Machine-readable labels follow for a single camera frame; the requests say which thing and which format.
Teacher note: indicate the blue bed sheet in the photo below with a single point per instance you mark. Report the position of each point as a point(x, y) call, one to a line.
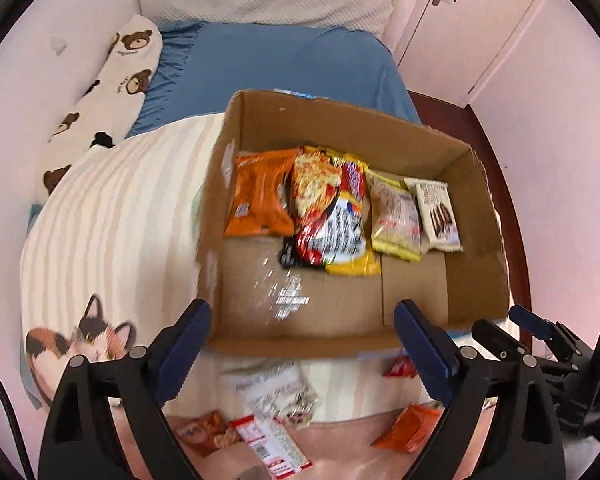
point(202, 65)

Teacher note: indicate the blue milk cardboard box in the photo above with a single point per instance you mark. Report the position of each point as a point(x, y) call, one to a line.
point(261, 309)

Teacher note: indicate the yellow red noodle bag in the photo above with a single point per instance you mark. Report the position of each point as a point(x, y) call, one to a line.
point(328, 194)

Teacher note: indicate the bear print long pillow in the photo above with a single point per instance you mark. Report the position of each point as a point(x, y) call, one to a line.
point(104, 115)

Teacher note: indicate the white door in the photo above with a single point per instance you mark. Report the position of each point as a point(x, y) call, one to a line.
point(455, 45)

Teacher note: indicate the brown pastry packet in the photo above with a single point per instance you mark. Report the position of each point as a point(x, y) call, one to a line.
point(207, 434)

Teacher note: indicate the grey white snack bag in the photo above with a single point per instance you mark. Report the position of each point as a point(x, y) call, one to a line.
point(275, 390)

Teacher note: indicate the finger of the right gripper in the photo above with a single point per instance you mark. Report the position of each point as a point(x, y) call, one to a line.
point(508, 349)
point(545, 327)

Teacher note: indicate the white chocolate biscuit packet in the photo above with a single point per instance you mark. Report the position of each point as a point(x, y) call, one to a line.
point(439, 227)

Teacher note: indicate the orange chip bag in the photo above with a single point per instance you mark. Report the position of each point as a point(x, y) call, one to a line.
point(257, 207)

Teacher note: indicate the red triangular snack packet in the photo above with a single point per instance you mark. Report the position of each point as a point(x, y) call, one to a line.
point(401, 367)

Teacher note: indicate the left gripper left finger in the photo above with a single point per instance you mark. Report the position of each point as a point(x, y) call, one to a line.
point(80, 439)

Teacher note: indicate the red white spicy strip packet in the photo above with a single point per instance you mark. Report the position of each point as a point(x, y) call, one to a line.
point(273, 444)

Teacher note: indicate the wall socket left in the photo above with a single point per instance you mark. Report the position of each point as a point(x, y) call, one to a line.
point(58, 45)

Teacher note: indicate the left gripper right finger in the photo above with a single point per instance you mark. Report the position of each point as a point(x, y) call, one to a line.
point(523, 441)

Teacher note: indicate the yellow clear cracker bag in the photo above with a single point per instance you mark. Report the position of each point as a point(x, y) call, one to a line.
point(395, 220)

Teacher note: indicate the small orange snack packet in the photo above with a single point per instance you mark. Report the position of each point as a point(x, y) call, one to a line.
point(411, 429)

